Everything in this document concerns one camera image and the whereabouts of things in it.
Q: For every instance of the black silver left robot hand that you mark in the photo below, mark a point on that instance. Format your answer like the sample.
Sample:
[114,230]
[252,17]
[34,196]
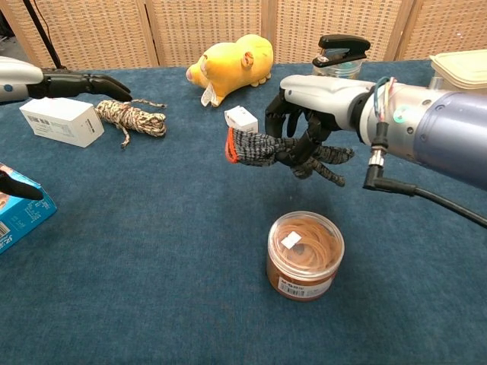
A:
[64,85]

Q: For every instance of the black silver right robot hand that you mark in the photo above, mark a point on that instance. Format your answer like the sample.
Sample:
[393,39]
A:
[323,95]

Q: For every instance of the grey glove with red cuff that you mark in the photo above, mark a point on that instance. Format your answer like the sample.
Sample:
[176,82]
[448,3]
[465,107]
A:
[255,146]

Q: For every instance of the clear plastic jar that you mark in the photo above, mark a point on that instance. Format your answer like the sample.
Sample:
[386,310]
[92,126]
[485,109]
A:
[338,70]

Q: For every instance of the large white carton box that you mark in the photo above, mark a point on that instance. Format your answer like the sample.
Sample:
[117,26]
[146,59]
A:
[61,119]

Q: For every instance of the black stapler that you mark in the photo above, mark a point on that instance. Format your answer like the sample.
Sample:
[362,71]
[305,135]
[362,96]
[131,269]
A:
[342,45]

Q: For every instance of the black tripod stand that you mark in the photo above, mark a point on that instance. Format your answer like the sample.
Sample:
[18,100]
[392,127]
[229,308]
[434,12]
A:
[42,30]

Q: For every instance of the small white carton box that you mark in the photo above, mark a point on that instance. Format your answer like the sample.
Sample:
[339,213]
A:
[241,118]

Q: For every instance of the yellow plush animal toy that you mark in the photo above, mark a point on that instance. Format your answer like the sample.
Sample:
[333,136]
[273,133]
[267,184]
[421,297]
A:
[232,64]

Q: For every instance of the blue cookie box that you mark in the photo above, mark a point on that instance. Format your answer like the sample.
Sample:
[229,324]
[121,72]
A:
[23,214]

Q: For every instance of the woven wooden folding screen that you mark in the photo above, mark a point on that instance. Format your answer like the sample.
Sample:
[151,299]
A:
[190,30]

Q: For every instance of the beige lidded lunch box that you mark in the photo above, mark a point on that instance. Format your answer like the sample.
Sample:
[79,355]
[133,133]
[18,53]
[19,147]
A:
[464,68]

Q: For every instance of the brown rubber band jar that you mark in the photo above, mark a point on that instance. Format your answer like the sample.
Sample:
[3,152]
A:
[304,258]

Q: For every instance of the blue table cloth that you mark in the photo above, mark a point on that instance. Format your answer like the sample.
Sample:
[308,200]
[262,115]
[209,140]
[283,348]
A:
[171,247]

